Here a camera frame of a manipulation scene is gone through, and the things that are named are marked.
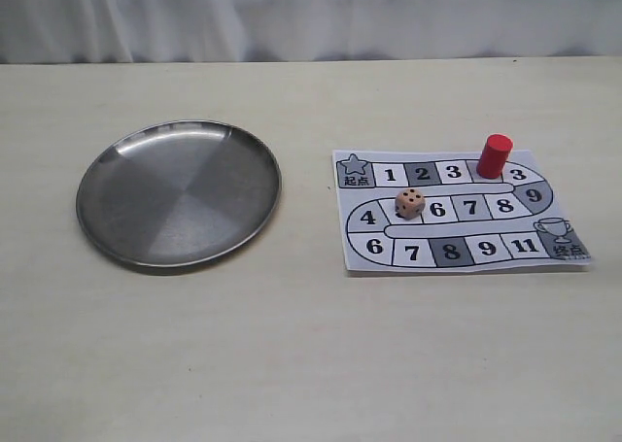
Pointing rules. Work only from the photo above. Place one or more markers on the wooden die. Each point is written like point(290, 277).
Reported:
point(410, 203)

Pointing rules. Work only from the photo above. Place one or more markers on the red cylinder game piece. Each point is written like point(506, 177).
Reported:
point(494, 155)

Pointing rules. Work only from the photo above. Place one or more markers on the paper game board sheet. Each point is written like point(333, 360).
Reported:
point(469, 224)

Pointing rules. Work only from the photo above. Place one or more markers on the round metal plate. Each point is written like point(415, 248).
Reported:
point(178, 194)

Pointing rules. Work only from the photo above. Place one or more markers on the white backdrop curtain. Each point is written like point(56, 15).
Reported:
point(108, 31)

